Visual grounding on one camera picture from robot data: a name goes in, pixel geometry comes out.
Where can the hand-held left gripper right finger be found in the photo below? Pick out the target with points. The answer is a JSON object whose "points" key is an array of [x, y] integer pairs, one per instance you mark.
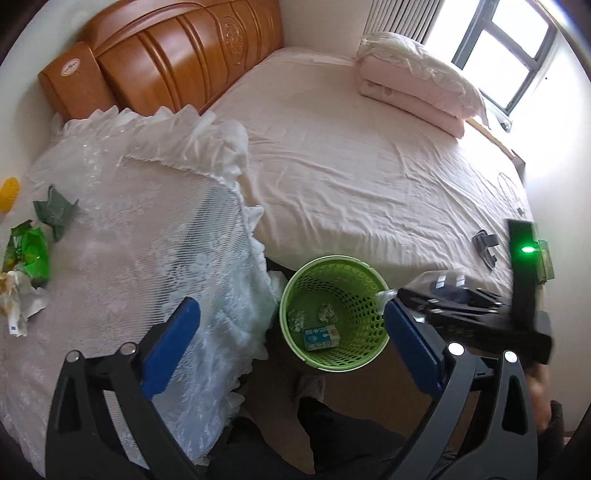
{"points": [[413, 346]]}

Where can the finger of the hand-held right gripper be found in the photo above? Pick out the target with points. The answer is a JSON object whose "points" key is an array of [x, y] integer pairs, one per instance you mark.
{"points": [[431, 307], [485, 299]]}

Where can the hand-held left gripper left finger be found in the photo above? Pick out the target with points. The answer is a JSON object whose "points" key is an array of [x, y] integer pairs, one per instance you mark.
{"points": [[171, 344]]}

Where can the clear plastic wrapper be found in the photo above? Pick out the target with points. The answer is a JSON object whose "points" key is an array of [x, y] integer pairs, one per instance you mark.
{"points": [[438, 281]]}

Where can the green plastic waste basket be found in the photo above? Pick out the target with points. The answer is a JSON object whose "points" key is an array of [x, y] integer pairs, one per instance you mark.
{"points": [[355, 341]]}

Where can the dark green plastic bag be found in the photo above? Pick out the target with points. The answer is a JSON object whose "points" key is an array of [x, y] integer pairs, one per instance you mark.
{"points": [[54, 210]]}

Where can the person's right hand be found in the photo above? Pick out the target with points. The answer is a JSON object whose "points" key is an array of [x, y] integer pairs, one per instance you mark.
{"points": [[539, 392]]}

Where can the grey plastic clip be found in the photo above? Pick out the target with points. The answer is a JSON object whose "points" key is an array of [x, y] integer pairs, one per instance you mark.
{"points": [[485, 244]]}

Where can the crumpled paper ball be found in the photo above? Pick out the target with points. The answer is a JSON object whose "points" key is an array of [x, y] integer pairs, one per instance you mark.
{"points": [[296, 321], [327, 314]]}

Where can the small blue and white box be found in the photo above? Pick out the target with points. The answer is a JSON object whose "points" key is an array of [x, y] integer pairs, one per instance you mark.
{"points": [[321, 338]]}

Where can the person's right leg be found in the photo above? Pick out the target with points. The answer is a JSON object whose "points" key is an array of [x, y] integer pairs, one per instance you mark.
{"points": [[351, 429]]}

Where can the person's leg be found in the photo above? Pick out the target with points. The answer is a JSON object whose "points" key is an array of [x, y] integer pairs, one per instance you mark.
{"points": [[351, 429], [258, 447]]}

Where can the white slipper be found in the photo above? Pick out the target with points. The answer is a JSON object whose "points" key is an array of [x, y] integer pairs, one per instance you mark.
{"points": [[311, 385]]}

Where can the white lace cloth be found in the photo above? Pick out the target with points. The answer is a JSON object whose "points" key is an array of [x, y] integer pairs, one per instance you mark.
{"points": [[138, 230]]}

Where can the person's left leg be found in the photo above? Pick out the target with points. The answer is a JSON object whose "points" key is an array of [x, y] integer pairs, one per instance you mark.
{"points": [[258, 447]]}

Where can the crumpled white tissue paper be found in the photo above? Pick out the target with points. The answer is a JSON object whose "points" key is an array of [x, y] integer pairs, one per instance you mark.
{"points": [[23, 300]]}

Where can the bright green snack packet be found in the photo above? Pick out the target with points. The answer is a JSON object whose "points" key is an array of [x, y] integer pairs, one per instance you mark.
{"points": [[30, 254]]}

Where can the bed with pink sheet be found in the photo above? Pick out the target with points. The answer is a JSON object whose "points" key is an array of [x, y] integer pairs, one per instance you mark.
{"points": [[346, 161]]}

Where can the folded pink quilt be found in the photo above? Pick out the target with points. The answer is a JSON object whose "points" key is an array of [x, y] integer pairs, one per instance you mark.
{"points": [[406, 99]]}

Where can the yellow plastic object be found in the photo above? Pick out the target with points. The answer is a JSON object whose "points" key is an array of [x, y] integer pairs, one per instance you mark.
{"points": [[9, 196]]}

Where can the white frilled pillow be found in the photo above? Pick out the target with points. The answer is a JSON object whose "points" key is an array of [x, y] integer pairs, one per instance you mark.
{"points": [[415, 60]]}

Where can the window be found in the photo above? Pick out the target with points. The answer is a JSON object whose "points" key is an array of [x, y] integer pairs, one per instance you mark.
{"points": [[503, 41]]}

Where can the white radiator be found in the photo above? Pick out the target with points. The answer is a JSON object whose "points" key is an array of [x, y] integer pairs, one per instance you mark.
{"points": [[399, 18]]}

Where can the wooden headboard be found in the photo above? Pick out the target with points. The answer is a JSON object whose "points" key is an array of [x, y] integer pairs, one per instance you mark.
{"points": [[175, 50]]}

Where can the wooden bed rail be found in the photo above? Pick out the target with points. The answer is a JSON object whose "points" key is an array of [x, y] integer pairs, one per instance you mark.
{"points": [[494, 138]]}

